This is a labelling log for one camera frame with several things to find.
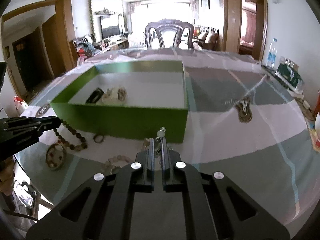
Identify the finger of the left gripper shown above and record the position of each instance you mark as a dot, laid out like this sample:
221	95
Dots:
22	122
15	140

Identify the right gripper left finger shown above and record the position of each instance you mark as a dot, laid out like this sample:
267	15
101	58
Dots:
101	208

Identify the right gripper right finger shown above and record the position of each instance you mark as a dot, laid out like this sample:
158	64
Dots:
214	206

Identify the black watch band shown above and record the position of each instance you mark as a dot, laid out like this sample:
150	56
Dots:
95	96

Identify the person's hand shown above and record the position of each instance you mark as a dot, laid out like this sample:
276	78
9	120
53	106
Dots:
7	175

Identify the red white paper bag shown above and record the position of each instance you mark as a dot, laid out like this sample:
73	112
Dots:
20	105

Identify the plaid tablecloth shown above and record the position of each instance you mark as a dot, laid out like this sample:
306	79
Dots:
240	122

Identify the chair with clothes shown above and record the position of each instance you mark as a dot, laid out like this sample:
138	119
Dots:
86	47

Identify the green ivy garland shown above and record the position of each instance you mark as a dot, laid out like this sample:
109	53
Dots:
91	21

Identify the green cardboard box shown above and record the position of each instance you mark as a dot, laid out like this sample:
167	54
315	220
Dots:
156	98

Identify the flat screen television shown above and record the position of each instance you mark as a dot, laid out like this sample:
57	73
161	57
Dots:
111	26

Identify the green tissue pack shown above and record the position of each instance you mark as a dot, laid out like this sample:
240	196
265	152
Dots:
287	71

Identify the plastic water bottle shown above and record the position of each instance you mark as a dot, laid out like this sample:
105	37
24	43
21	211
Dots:
272	54

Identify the dark wooden chair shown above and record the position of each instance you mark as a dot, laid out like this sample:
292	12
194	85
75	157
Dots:
169	33

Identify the framed wall picture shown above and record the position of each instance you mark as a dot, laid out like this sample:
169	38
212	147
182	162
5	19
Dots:
205	5

